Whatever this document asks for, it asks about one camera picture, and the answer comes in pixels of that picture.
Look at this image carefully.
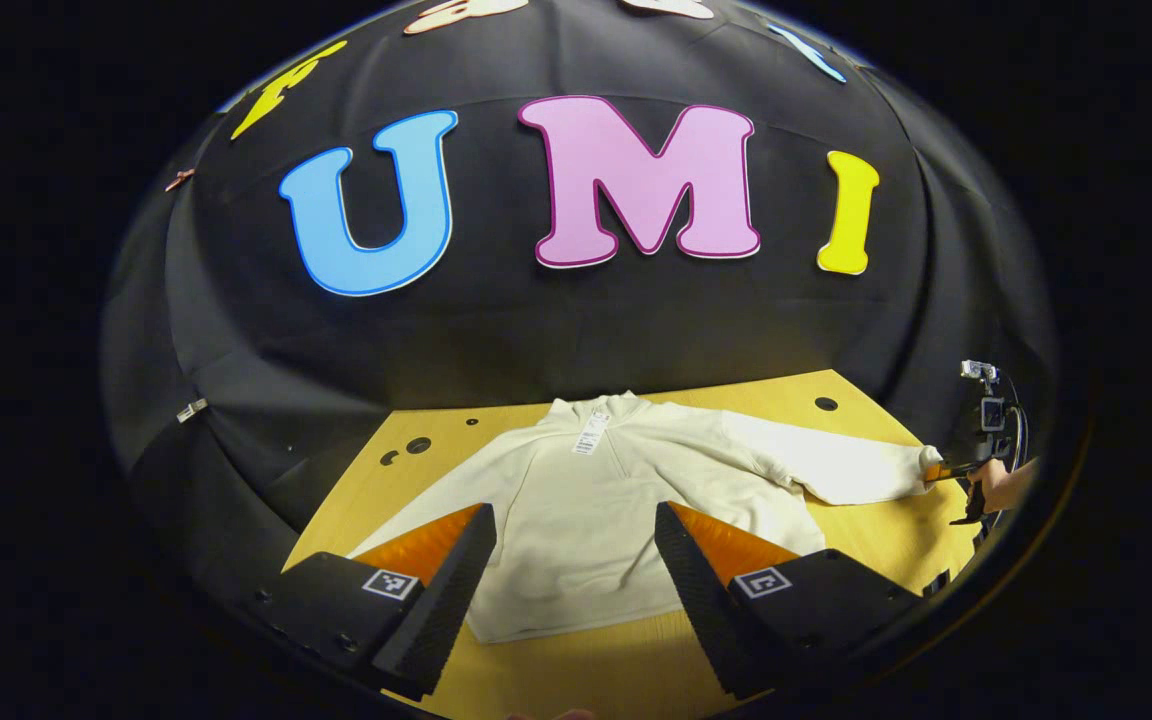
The black backdrop cloth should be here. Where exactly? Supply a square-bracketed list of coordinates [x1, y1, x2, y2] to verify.
[101, 0, 1057, 601]

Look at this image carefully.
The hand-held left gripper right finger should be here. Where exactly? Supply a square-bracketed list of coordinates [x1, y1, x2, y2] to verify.
[654, 500, 927, 701]

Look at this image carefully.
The cream white sweatshirt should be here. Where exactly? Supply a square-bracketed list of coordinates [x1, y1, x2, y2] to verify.
[348, 392, 945, 644]

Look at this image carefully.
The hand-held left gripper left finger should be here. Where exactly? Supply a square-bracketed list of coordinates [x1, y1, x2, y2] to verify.
[256, 502, 499, 701]

